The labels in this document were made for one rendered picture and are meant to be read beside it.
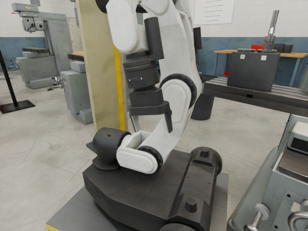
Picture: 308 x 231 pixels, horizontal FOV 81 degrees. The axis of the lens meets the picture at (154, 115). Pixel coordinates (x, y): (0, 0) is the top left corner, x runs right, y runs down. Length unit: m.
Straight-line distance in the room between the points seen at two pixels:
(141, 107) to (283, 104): 0.78
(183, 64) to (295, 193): 0.64
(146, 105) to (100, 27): 1.49
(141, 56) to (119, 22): 0.09
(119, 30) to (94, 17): 1.44
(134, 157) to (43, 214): 1.05
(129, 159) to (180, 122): 0.32
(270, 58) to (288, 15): 4.37
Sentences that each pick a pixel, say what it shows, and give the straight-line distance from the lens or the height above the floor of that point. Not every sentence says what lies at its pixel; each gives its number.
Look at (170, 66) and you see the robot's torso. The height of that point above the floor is 1.10.
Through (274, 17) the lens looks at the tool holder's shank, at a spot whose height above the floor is 1.28.
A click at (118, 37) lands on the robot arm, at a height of 1.20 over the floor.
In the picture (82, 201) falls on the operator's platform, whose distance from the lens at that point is 1.12.
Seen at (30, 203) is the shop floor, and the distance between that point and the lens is 1.85.
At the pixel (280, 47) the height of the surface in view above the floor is 0.99.
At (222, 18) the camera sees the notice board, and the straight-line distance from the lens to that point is 5.92.
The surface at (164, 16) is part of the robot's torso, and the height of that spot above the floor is 1.25.
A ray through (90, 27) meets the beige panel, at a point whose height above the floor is 1.28.
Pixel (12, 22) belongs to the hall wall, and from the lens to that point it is 9.11.
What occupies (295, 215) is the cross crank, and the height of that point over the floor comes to 0.67.
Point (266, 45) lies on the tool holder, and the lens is 1.14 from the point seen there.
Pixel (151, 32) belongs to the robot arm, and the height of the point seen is 1.21.
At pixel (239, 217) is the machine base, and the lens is 1.35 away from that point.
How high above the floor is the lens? 1.20
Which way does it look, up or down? 23 degrees down
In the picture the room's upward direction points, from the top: straight up
